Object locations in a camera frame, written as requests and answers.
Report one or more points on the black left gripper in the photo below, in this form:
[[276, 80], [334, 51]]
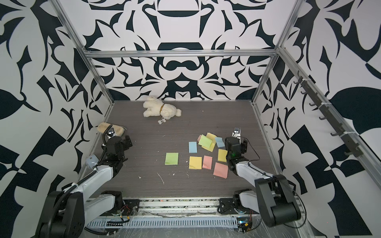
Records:
[[127, 143]]

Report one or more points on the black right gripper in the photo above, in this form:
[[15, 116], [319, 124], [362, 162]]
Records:
[[244, 147]]

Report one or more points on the torn blue memo page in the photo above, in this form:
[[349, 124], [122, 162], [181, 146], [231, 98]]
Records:
[[220, 142]]

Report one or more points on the large pink memo pad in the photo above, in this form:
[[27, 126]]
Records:
[[221, 170]]

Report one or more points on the torn green memo page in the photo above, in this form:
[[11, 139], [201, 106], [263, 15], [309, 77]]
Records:
[[204, 141]]

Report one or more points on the yellow memo pad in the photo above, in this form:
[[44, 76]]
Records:
[[195, 163]]

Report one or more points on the green memo pad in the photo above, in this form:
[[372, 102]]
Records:
[[171, 159]]

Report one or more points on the torn yellow memo page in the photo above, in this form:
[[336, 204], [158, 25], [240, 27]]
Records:
[[212, 137]]

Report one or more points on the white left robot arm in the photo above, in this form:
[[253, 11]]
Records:
[[66, 213]]

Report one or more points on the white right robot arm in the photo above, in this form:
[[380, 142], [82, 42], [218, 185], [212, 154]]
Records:
[[273, 198]]

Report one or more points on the blue memo pad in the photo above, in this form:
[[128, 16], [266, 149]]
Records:
[[193, 147]]

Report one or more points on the beige oval sponge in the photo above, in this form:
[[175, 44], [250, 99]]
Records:
[[111, 129]]

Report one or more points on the cream plush teddy bear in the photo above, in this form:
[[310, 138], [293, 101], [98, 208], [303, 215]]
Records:
[[157, 108]]

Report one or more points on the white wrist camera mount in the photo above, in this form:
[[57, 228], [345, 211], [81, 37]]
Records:
[[236, 132]]

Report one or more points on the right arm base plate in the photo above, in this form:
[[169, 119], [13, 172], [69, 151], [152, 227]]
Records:
[[237, 206]]

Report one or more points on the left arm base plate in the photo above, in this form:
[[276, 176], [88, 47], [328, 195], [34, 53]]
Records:
[[129, 207]]

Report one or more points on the black wall hook rack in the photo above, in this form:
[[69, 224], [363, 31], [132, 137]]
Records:
[[330, 114]]

